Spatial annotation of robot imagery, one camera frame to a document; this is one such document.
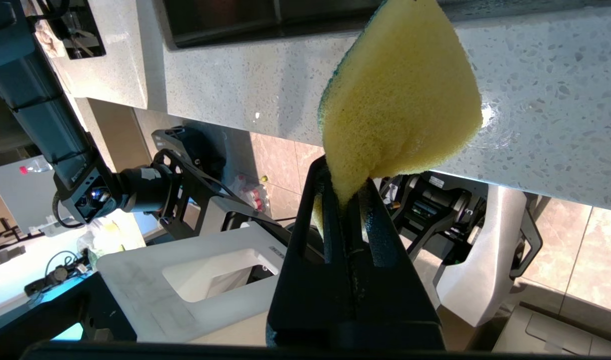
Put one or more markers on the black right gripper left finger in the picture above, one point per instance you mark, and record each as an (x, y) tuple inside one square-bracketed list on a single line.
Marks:
[(310, 300)]

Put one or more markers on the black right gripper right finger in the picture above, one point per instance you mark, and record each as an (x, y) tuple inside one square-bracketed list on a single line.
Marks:
[(395, 310)]

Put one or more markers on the yellow green sponge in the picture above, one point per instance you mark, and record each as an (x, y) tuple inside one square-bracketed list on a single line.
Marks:
[(400, 100)]

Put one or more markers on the white black robot base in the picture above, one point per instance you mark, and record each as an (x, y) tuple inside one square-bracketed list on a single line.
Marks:
[(155, 290)]

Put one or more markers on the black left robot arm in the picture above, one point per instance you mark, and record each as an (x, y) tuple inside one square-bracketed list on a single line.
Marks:
[(40, 100)]

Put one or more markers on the stainless steel sink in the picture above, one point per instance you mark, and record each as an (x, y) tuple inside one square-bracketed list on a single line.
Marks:
[(265, 17)]

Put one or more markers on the black induction cooktop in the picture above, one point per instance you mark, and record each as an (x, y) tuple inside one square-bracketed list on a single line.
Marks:
[(83, 30)]

